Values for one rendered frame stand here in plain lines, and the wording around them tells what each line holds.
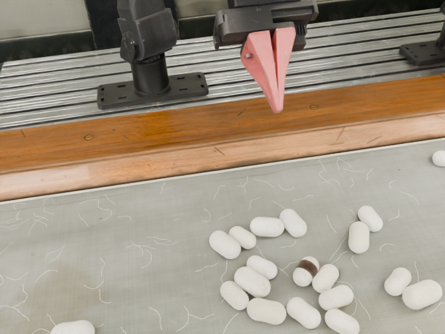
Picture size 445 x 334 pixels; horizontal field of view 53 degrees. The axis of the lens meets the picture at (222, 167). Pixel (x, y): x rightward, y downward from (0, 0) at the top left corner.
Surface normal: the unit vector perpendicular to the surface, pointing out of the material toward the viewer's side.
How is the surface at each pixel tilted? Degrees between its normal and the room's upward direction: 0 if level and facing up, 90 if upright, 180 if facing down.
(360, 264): 0
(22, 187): 45
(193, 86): 0
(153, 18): 76
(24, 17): 89
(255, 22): 40
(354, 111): 0
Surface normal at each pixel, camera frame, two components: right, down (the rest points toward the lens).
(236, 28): 0.08, -0.15
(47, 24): 0.19, 0.64
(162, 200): -0.04, -0.74
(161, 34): 0.62, 0.29
